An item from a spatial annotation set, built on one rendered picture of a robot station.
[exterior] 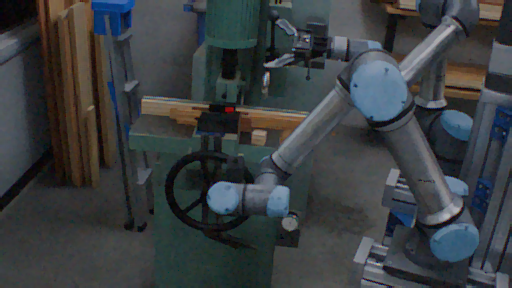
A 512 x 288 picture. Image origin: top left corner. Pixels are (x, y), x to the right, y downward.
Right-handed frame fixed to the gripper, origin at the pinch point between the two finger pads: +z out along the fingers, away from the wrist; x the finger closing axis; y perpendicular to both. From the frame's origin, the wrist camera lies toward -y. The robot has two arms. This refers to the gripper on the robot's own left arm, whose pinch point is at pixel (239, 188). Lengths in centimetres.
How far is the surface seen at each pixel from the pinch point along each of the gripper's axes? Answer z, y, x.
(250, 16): 9, -55, -2
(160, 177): 25.0, -1.4, -30.6
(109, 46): 77, -58, -73
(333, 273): 114, 39, 35
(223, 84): 21.0, -34.0, -10.5
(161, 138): 17.8, -14.4, -29.4
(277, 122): 32.3, -23.5, 7.8
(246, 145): 19.6, -14.0, -1.1
